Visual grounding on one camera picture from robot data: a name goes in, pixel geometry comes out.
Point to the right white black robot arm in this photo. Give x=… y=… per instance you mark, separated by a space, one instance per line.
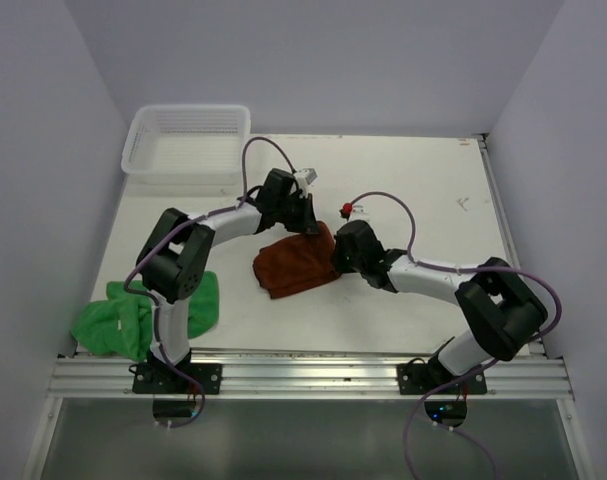
x=501 y=311

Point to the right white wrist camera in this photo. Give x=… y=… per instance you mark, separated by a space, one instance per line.
x=359 y=214

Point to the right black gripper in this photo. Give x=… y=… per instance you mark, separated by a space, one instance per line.
x=339 y=263

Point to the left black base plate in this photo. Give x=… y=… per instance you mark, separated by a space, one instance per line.
x=158 y=379

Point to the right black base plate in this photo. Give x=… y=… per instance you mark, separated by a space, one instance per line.
x=413 y=379

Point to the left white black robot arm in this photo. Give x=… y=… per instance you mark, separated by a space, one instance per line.
x=172 y=262

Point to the white plastic basket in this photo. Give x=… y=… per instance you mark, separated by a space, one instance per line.
x=187 y=144

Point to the green towel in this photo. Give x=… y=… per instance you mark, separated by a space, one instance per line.
x=121 y=324

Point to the aluminium mounting rail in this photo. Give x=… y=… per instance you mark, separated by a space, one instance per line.
x=285 y=376

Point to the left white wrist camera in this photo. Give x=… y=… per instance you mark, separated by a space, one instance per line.
x=305 y=177

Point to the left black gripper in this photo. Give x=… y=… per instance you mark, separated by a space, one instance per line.
x=307 y=222

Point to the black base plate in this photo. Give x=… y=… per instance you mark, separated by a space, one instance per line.
x=158 y=379
x=413 y=379

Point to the brown towel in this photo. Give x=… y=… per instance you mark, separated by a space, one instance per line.
x=296 y=264

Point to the right side aluminium rail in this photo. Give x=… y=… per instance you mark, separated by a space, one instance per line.
x=502 y=244

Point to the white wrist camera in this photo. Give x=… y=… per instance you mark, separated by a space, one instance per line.
x=305 y=177
x=359 y=214

